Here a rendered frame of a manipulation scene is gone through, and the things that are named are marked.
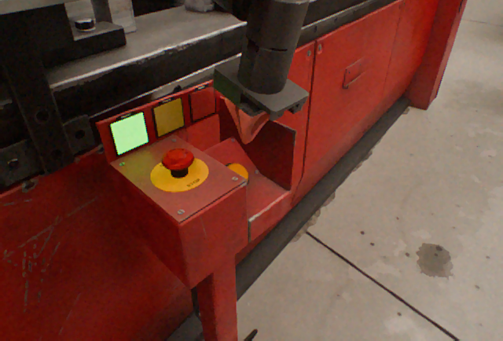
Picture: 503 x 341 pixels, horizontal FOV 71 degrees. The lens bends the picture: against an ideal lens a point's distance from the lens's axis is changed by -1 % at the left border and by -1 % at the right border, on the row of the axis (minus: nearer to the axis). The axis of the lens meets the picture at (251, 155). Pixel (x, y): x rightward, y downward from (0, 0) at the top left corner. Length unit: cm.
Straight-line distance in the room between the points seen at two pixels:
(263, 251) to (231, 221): 87
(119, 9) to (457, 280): 132
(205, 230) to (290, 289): 88
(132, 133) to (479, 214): 154
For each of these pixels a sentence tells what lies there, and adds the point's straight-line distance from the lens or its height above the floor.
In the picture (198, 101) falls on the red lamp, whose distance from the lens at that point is 54.
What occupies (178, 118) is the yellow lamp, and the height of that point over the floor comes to 80.
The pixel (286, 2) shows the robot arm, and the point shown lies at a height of 98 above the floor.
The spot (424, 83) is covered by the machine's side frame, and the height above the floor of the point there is 17.
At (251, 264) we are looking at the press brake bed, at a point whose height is 5.
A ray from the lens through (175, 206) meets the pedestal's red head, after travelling 41.
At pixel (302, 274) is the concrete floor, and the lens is 133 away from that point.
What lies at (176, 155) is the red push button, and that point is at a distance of 44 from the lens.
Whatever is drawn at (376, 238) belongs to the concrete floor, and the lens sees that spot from 150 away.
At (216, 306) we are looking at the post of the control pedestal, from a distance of 68.
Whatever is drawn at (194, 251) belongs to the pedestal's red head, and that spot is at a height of 72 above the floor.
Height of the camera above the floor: 105
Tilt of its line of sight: 35 degrees down
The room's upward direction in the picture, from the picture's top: straight up
